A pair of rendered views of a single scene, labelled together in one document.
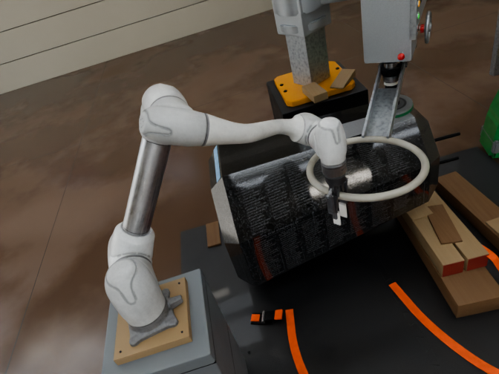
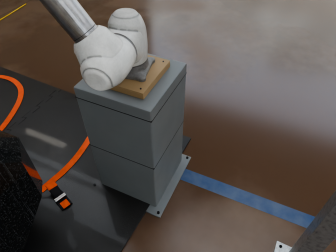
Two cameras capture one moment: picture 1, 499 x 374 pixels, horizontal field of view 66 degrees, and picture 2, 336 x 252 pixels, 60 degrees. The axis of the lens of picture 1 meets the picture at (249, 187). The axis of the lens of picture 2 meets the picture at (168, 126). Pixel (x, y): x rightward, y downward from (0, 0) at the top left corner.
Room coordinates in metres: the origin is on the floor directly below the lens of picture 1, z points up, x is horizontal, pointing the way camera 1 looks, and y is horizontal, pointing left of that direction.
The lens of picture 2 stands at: (1.90, 1.15, 1.62)
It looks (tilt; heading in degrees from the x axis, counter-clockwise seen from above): 46 degrees down; 206
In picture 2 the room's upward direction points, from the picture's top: straight up
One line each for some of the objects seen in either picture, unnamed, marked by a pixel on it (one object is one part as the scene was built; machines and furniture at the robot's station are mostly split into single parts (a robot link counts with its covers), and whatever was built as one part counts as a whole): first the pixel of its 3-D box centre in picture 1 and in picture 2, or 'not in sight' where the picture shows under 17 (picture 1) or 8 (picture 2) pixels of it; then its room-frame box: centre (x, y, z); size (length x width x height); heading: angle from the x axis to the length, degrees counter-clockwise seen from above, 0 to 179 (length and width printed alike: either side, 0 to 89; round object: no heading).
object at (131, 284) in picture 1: (132, 287); (127, 36); (0.95, 0.50, 1.00); 0.18 x 0.16 x 0.22; 10
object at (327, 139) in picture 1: (328, 139); not in sight; (1.13, -0.32, 1.24); 0.13 x 0.11 x 0.16; 11
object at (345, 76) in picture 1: (342, 79); not in sight; (2.44, -0.83, 0.80); 0.20 x 0.10 x 0.05; 133
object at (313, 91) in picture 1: (314, 92); not in sight; (2.37, -0.61, 0.81); 0.20 x 0.10 x 0.05; 6
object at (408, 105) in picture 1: (391, 105); not in sight; (1.79, -0.86, 0.89); 0.21 x 0.21 x 0.01
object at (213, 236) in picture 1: (213, 234); not in sight; (2.18, 0.37, 0.02); 0.25 x 0.10 x 0.01; 178
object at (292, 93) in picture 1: (312, 81); not in sight; (2.62, -0.67, 0.76); 0.49 x 0.49 x 0.05; 88
